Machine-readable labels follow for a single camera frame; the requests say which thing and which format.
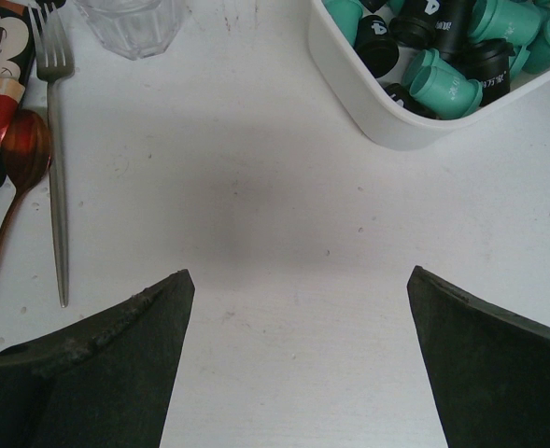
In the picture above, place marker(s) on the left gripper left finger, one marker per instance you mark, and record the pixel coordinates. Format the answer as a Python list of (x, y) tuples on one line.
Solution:
[(105, 381)]

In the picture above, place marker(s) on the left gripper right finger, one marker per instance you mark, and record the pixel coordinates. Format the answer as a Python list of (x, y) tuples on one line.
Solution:
[(489, 368)]

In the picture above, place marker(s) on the black capsule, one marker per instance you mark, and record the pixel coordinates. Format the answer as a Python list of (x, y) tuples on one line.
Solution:
[(375, 46), (414, 26), (488, 62), (451, 28), (401, 96)]

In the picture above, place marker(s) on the white storage basket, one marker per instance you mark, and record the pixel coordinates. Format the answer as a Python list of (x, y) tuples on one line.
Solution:
[(376, 114)]

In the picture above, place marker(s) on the silver fork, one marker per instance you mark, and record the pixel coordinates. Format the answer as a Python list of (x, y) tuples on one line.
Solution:
[(55, 63)]

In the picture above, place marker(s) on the clear glass tumbler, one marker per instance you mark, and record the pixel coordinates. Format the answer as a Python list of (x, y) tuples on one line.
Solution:
[(134, 29)]

